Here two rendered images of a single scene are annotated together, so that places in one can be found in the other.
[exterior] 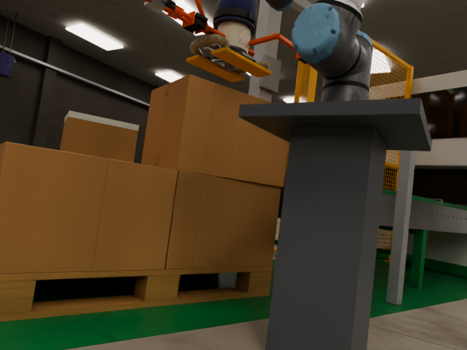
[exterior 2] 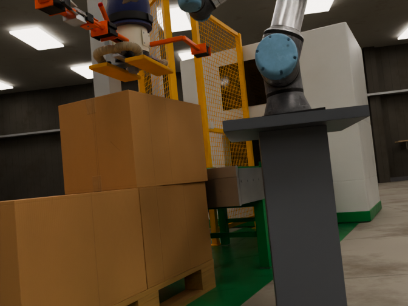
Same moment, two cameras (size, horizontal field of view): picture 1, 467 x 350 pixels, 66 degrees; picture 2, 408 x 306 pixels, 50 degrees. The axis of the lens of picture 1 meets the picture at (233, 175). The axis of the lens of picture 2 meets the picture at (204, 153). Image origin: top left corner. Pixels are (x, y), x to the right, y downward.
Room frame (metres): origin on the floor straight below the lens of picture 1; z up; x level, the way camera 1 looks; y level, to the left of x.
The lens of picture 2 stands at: (-0.26, 0.75, 0.55)
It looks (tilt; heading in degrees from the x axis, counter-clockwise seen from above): 4 degrees up; 334
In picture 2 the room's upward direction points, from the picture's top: 6 degrees counter-clockwise
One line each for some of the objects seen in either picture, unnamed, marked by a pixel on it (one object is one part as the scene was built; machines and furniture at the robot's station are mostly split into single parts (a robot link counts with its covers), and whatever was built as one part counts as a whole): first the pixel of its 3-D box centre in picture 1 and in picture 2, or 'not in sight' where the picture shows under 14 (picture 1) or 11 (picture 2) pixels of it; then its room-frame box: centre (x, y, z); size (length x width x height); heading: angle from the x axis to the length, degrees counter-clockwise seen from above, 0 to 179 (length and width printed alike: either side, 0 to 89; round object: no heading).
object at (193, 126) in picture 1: (217, 138); (138, 146); (1.78, 0.10, 0.74); 0.60 x 0.40 x 0.40; 126
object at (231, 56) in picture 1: (243, 60); (150, 63); (1.72, 0.02, 1.14); 0.34 x 0.10 x 0.05; 135
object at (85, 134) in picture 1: (99, 142); not in sight; (3.33, 1.29, 0.82); 0.60 x 0.40 x 0.40; 120
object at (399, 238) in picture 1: (402, 212); not in sight; (1.97, -0.95, 0.50); 0.07 x 0.07 x 1.00; 38
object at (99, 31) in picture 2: (194, 23); (104, 31); (1.61, 0.27, 1.24); 0.10 x 0.08 x 0.06; 45
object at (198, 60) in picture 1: (217, 67); (116, 70); (1.86, 0.16, 1.14); 0.34 x 0.10 x 0.05; 135
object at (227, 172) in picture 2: not in sight; (179, 176); (2.01, -0.19, 0.58); 0.70 x 0.03 x 0.06; 38
